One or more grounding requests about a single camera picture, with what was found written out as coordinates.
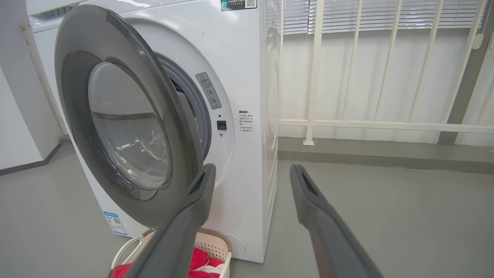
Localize white washing machine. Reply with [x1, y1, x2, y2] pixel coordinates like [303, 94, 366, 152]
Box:
[25, 0, 284, 264]

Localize QR code sticker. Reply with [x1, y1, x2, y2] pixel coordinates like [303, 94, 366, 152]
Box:
[221, 0, 257, 11]

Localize dark round washing machine door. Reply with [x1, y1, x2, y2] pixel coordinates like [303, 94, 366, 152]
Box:
[54, 5, 205, 227]

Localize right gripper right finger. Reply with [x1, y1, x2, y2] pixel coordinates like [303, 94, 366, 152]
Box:
[289, 164, 384, 278]

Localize grey warning sticker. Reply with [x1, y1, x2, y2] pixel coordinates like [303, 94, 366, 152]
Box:
[196, 72, 222, 110]

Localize cream perforated laundry basket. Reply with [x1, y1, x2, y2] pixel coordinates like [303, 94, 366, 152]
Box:
[106, 228, 233, 278]

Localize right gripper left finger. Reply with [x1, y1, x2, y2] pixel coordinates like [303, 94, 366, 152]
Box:
[123, 163, 217, 278]

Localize small printed text sticker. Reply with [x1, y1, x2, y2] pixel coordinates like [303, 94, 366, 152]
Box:
[238, 110, 254, 133]

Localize blue energy label sticker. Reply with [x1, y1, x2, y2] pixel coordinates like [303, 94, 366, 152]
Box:
[103, 211, 128, 236]

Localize white window blinds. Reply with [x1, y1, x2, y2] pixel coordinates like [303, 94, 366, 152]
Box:
[284, 0, 483, 35]

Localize white metal railing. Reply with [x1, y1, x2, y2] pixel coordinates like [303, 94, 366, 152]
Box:
[270, 0, 494, 146]

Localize white blind cord pull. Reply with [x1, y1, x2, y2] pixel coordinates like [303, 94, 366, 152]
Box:
[472, 0, 494, 50]

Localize red garment with white stripe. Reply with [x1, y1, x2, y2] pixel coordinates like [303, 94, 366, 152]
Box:
[112, 247, 225, 278]

